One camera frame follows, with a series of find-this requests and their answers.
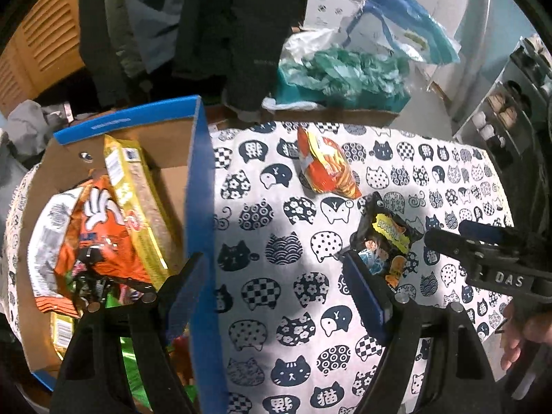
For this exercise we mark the dark hanging jacket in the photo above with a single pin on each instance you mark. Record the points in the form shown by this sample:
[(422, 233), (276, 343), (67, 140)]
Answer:
[(241, 30)]

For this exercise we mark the person's right hand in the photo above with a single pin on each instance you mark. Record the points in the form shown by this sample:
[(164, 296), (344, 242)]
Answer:
[(524, 332)]

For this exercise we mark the orange snack packet white glove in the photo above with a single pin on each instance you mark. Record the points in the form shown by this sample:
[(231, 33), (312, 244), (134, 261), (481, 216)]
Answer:
[(112, 237)]

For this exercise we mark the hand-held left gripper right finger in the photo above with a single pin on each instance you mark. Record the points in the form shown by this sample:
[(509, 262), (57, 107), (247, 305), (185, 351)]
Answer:
[(366, 293)]

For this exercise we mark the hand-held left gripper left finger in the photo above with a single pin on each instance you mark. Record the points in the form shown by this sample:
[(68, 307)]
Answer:
[(185, 297)]

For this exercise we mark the long yellow cracker packet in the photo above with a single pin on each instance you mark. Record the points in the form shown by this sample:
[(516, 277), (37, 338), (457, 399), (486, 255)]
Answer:
[(138, 198), (62, 336)]

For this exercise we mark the shoe rack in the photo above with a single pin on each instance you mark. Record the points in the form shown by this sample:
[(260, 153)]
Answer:
[(504, 108)]

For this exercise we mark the grey blue jacket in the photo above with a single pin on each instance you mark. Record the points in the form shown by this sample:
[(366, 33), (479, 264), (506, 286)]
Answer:
[(151, 13)]

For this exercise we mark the cat print tablecloth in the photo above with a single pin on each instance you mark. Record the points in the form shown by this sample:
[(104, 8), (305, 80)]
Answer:
[(276, 224)]

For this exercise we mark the small black yellow snack packet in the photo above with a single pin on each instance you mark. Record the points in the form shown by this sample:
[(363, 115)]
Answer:
[(386, 233)]

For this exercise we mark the grey cloth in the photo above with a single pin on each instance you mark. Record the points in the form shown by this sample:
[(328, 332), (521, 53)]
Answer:
[(30, 129)]

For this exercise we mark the orange red chips packet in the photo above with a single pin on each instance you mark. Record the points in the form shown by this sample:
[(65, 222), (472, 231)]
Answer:
[(327, 164)]

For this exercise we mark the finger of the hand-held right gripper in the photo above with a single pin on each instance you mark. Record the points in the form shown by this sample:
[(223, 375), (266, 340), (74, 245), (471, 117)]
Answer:
[(487, 232), (453, 245)]

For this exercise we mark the teal plastic bag pile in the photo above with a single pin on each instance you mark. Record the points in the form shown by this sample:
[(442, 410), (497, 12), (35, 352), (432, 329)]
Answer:
[(345, 77)]

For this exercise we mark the white plastic bag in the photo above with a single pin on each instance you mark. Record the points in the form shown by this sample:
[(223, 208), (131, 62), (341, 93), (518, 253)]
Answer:
[(308, 43)]

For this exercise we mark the blue plastic bag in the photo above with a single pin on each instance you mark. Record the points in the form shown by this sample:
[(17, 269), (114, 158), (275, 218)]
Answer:
[(405, 21)]

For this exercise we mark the green snack packet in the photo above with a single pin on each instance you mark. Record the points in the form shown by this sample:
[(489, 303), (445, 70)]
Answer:
[(137, 379)]

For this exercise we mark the wooden louvered door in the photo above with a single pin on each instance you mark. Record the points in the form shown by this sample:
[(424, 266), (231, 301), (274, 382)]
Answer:
[(39, 51)]

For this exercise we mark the white cardboard box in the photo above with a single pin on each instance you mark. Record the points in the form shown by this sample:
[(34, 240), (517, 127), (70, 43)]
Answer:
[(327, 4)]

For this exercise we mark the blue cardboard box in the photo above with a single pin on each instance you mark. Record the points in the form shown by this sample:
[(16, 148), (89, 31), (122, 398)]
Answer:
[(200, 189)]

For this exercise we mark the black jacket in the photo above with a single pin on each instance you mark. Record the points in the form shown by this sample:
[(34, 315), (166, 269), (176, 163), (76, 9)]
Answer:
[(103, 30)]

